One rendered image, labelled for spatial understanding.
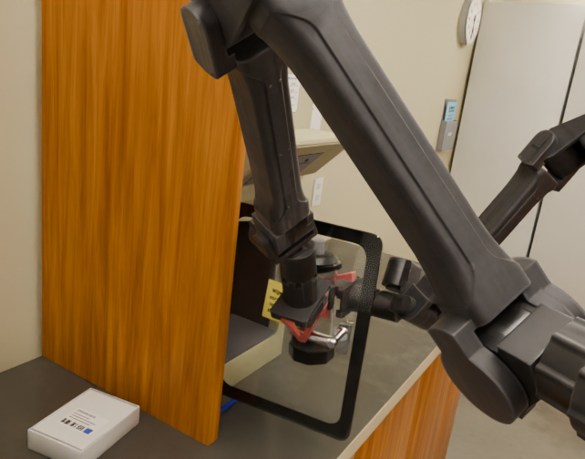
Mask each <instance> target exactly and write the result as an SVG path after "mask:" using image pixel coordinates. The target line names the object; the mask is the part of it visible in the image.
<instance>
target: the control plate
mask: <svg viewBox="0 0 585 459"><path fill-rule="evenodd" d="M323 153H324V152H323ZM323 153H315V154H308V155H301V156H298V161H299V169H300V172H301V171H302V170H304V169H305V168H306V167H308V166H309V165H310V164H311V163H313V162H314V161H315V160H316V159H317V158H319V157H320V156H321V155H322V154H323ZM306 159H308V160H307V161H305V160H306ZM304 161H305V162H304ZM253 183H254V182H253V178H251V179H249V180H248V181H247V182H246V183H245V184H244V185H249V184H253Z"/></svg>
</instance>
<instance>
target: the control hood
mask: <svg viewBox="0 0 585 459"><path fill-rule="evenodd" d="M294 131H295V138H296V146H297V153H298V156H301V155H308V154H315V153H323V152H324V153H323V154H322V155H321V156H320V157H319V158H317V159H316V160H315V161H314V162H313V163H311V164H310V165H309V166H308V167H306V168H305V169H304V170H302V171H301V172H300V176H303V175H309V174H313V173H315V172H316V171H318V170H319V169H320V168H322V167H323V166H324V165H326V164H327V163H328V162H329V161H331V160H332V159H333V158H335V157H336V156H337V155H338V154H340V153H341V152H342V151H343V150H344V148H343V146H342V145H341V143H340V142H339V140H338V139H337V137H336V136H335V134H334V133H333V132H328V131H322V130H318V129H313V128H305V129H295V130H294ZM251 178H252V173H251V167H250V163H249V160H248V156H247V152H246V150H245V160H244V170H243V179H242V185H243V187H246V186H250V185H254V183H253V184H249V185H244V184H245V183H246V182H247V181H248V180H249V179H251Z"/></svg>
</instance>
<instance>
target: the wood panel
mask: <svg viewBox="0 0 585 459"><path fill-rule="evenodd" d="M189 2H190V0H41V20H42V356H44V357H46V358H47V359H48V360H50V361H52V362H55V363H57V364H58V365H60V366H62V367H64V368H66V369H68V370H69V371H71V372H73V373H75V374H77V375H78V376H80V377H82V378H84V379H86V380H88V381H89V382H91V383H94V384H95V385H97V386H98V387H100V388H102V389H104V390H106V391H108V392H109V393H112V394H114V395H116V396H117V397H118V398H120V399H122V400H125V401H127V402H130V403H134V404H136V405H139V409H140V410H142V411H144V412H146V413H148V414H150V415H152V416H154V417H156V418H157V419H159V420H161V421H162V422H164V423H166V424H168V425H170V426H172V427H174V428H176V429H177V430H179V431H181V432H183V433H185V434H186V435H188V436H190V437H192V438H194V439H195V440H197V441H199V442H201V443H203V444H205V445H207V446H208V445H210V444H211V443H213V442H214V441H215V440H217V439H218V431H219V421H220V412H221V394H222V385H223V375H224V366H225V356H226V347H227V338H228V329H229V318H230V309H231V291H232V282H233V272H234V263H235V253H236V244H237V235H238V225H239V216H240V206H241V188H242V179H243V170H244V160H245V150H246V147H245V144H244V140H243V136H242V133H241V126H240V122H239V118H238V114H237V110H236V107H235V103H234V99H233V95H232V91H231V84H230V80H229V78H228V75H227V74H226V75H224V76H222V77H221V78H219V79H215V78H214V77H212V76H210V75H209V74H208V73H207V72H206V71H205V70H204V69H203V68H202V67H201V66H200V65H199V64H198V63H197V62H196V61H195V59H194V58H193V54H192V52H191V49H190V43H189V40H188V37H187V34H186V31H185V27H184V24H183V22H182V18H181V15H180V8H181V7H182V6H184V5H185V4H187V3H189Z"/></svg>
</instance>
